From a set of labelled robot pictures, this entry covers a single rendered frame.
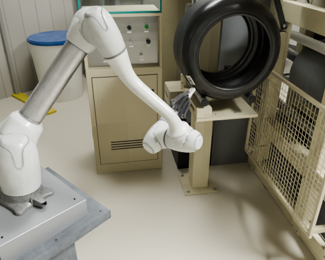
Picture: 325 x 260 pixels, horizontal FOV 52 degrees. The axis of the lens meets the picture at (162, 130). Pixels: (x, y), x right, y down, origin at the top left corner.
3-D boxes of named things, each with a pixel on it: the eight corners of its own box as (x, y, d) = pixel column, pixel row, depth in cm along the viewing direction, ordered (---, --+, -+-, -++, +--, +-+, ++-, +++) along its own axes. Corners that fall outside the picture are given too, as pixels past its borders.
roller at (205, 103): (185, 79, 213) (192, 77, 214) (187, 85, 216) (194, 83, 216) (200, 100, 183) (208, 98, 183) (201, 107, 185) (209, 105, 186)
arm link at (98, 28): (132, 45, 129) (120, 38, 140) (111, 1, 119) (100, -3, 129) (104, 63, 127) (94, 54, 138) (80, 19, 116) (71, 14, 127)
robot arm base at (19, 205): (26, 221, 126) (23, 209, 123) (-11, 199, 135) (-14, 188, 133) (62, 196, 140) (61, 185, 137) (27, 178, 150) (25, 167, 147)
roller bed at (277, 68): (246, 70, 234) (252, 26, 220) (266, 68, 236) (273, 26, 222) (258, 79, 217) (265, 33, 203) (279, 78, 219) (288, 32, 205)
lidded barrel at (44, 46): (69, 82, 467) (62, 28, 432) (97, 94, 432) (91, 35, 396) (28, 95, 426) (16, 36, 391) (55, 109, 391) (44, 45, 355)
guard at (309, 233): (244, 149, 254) (256, 60, 221) (246, 149, 254) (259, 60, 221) (308, 239, 176) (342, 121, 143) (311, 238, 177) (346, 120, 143)
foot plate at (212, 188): (177, 175, 276) (177, 173, 275) (209, 172, 280) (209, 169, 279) (184, 195, 253) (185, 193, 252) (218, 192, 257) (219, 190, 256)
